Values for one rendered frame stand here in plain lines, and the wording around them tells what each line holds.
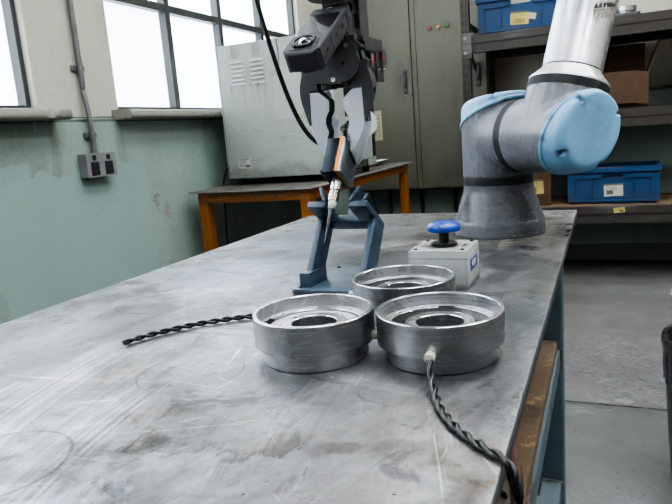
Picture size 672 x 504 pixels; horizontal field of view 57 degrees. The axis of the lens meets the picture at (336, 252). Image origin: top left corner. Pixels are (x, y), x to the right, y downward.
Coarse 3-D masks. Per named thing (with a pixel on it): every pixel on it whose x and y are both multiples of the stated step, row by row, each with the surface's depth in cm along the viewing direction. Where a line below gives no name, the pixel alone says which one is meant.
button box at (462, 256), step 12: (432, 240) 80; (456, 240) 78; (468, 240) 78; (420, 252) 73; (432, 252) 73; (444, 252) 72; (456, 252) 72; (468, 252) 72; (432, 264) 73; (444, 264) 73; (456, 264) 72; (468, 264) 72; (456, 276) 72; (468, 276) 72; (456, 288) 73; (468, 288) 72
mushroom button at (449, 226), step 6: (432, 222) 75; (438, 222) 75; (444, 222) 74; (450, 222) 74; (456, 222) 75; (432, 228) 74; (438, 228) 74; (444, 228) 73; (450, 228) 73; (456, 228) 74; (444, 234) 75; (444, 240) 75
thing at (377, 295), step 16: (368, 272) 67; (384, 272) 68; (400, 272) 69; (416, 272) 68; (432, 272) 67; (448, 272) 64; (352, 288) 64; (368, 288) 60; (384, 288) 59; (400, 288) 59; (416, 288) 59; (432, 288) 59; (448, 288) 60
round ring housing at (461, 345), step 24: (384, 312) 54; (432, 312) 54; (456, 312) 54; (504, 312) 50; (384, 336) 50; (408, 336) 47; (432, 336) 47; (456, 336) 46; (480, 336) 47; (504, 336) 50; (408, 360) 49; (456, 360) 47; (480, 360) 48
